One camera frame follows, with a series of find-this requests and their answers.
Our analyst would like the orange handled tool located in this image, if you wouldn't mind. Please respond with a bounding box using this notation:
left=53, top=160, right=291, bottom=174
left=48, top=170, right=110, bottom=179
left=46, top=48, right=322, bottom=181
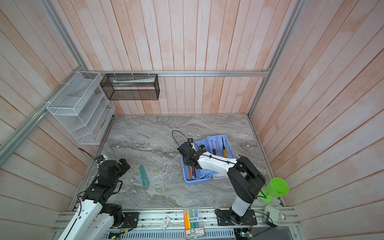
left=188, top=166, right=193, bottom=181

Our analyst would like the teal utility knife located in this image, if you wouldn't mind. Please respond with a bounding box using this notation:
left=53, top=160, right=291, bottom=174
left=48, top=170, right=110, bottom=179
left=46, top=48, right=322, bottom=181
left=139, top=165, right=150, bottom=189

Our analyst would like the white blue tool box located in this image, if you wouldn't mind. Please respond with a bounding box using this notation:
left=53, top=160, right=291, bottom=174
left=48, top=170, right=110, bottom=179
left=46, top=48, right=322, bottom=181
left=181, top=135, right=237, bottom=185

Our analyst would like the small yellow black screwdriver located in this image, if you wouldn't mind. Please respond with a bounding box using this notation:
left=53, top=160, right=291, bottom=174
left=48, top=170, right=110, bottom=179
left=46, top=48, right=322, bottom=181
left=222, top=138, right=228, bottom=158

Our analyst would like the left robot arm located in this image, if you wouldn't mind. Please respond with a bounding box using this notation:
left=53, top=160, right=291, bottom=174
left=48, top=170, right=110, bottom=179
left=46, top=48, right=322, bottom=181
left=59, top=158, right=131, bottom=240

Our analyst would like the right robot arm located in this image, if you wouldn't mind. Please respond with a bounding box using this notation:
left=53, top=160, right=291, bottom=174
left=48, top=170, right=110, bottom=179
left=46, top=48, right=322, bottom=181
left=177, top=143, right=266, bottom=222

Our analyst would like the highlighter marker pack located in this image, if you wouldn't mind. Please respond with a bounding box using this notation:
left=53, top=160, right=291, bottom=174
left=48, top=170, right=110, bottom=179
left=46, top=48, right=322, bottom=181
left=183, top=206, right=206, bottom=240

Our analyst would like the white paper tag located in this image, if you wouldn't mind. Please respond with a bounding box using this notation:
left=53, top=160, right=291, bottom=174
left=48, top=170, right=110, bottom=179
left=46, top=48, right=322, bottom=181
left=160, top=216, right=172, bottom=230

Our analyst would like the black mesh basket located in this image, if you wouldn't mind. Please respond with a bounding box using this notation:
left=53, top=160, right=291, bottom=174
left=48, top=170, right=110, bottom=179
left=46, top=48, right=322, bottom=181
left=101, top=73, right=160, bottom=101

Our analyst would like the green plastic cup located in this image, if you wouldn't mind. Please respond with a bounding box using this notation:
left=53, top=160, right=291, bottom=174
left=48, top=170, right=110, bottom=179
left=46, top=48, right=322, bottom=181
left=258, top=177, right=290, bottom=203

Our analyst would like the white power box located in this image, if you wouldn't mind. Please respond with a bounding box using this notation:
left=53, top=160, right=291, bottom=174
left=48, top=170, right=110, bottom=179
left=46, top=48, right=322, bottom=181
left=263, top=205, right=286, bottom=228

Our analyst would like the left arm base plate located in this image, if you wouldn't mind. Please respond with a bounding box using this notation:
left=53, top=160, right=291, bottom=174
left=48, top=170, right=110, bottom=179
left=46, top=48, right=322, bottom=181
left=108, top=212, right=140, bottom=229

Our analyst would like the white wire mesh shelf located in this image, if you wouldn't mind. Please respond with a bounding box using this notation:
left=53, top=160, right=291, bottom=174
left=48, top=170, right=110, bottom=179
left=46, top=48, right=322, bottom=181
left=47, top=72, right=115, bottom=145

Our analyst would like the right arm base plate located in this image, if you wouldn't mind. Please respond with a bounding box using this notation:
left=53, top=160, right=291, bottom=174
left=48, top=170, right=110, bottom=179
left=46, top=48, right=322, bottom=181
left=215, top=209, right=257, bottom=226

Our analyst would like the aluminium frame rail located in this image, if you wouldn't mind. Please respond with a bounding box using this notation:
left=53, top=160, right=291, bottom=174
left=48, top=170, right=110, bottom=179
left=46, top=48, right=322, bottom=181
left=98, top=70, right=269, bottom=78

